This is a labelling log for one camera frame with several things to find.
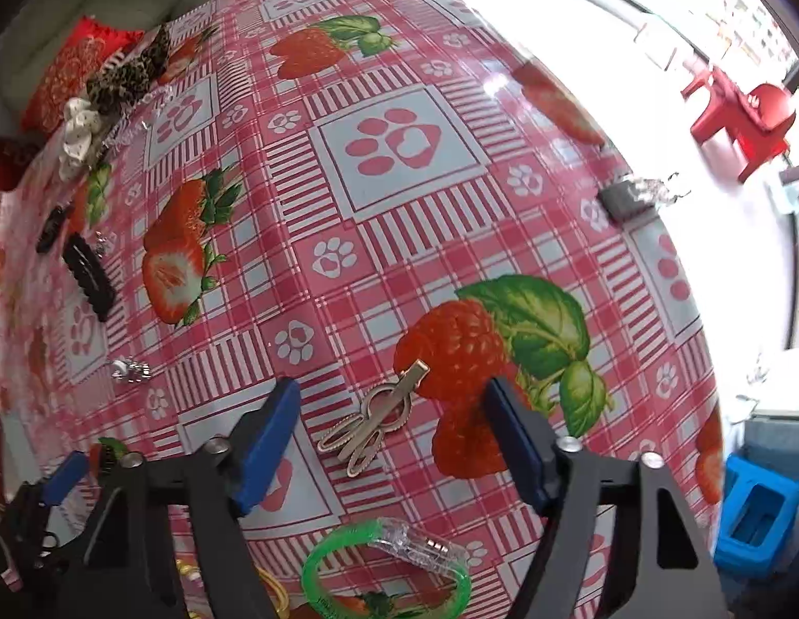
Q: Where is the strawberry print tablecloth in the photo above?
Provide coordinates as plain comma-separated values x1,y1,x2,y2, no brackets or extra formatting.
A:
0,0,726,619

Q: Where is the silver metal ornament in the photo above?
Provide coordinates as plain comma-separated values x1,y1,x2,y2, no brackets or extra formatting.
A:
625,171,696,208

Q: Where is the silver rhinestone clip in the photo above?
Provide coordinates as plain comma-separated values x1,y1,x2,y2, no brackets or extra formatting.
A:
110,357,152,384

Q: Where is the green plastic bracelet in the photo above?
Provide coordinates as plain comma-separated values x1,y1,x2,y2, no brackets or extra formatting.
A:
300,519,473,619

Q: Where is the yellow cord bracelet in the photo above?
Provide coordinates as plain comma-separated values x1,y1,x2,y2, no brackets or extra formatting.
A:
256,567,291,619

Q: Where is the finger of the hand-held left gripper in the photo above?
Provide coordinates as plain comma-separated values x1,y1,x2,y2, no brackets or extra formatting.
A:
25,450,92,510

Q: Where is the leopard print scrunchie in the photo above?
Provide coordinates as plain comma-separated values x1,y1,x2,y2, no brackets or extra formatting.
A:
85,24,173,112

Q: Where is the dark grey hair clip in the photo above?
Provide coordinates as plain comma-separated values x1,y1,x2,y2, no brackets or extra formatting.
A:
596,182,652,225

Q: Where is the black scalloped snap hair clip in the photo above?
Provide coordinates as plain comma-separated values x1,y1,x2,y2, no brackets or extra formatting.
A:
60,232,118,323

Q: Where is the red plastic chair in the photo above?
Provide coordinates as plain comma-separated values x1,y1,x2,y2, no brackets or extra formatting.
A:
682,66,798,183

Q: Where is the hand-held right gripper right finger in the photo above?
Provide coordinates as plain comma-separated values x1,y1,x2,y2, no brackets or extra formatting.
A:
482,376,731,619

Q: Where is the small dark hair clip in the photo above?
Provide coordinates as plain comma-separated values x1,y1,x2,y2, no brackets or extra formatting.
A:
37,203,74,254

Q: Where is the white scrunchie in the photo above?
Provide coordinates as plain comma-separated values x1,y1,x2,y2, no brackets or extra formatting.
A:
56,98,110,183

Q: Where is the blue plastic stool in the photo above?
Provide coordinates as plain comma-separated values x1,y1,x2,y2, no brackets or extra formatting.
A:
714,452,799,578

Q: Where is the gold bow hair clip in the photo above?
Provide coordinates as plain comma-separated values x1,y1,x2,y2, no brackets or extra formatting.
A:
317,361,433,479

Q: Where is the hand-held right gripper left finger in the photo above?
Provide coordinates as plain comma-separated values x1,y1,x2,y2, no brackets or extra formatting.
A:
54,377,302,619

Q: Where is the red patterned cushion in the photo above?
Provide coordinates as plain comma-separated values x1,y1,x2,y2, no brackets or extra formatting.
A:
19,16,146,136

